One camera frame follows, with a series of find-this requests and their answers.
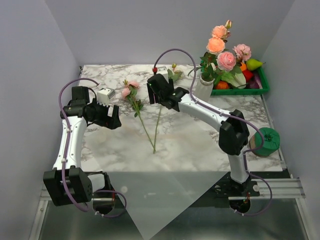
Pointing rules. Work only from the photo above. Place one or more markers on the purple toy eggplant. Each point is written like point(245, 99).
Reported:
point(255, 82)

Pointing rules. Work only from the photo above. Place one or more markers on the orange toy fruit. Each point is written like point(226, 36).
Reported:
point(243, 67)

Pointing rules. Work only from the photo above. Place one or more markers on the pink flower bouquet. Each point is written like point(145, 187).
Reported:
point(129, 94)

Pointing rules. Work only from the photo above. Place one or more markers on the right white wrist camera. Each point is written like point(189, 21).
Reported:
point(163, 71)

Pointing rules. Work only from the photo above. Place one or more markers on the pink bud flower stem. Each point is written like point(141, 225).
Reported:
point(219, 36)

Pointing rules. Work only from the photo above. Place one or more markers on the white wrapping paper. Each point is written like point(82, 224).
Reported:
point(181, 145)

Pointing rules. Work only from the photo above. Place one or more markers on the pink rose stem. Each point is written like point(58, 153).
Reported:
point(218, 61)

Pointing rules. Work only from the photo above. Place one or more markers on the green toy cabbage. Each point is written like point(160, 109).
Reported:
point(236, 80)

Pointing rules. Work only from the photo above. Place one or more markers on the red toy pepper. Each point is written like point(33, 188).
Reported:
point(248, 75)

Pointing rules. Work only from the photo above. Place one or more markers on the green plastic tray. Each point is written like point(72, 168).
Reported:
point(245, 91)

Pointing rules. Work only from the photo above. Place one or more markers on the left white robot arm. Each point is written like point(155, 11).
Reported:
point(67, 182)

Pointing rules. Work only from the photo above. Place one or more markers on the orange toy pumpkin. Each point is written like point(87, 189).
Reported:
point(222, 85)

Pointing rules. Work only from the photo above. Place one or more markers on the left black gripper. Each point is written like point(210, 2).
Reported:
point(113, 123)

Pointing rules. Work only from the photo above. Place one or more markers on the white ribbed vase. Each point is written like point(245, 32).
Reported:
point(204, 89)

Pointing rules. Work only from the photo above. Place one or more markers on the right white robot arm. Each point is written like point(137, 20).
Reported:
point(231, 126)

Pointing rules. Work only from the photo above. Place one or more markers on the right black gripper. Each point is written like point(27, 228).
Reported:
point(151, 95)

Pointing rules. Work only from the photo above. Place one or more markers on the green toy pear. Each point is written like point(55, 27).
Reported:
point(253, 64)

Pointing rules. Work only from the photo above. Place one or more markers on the green tape roll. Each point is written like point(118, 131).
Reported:
point(266, 145)

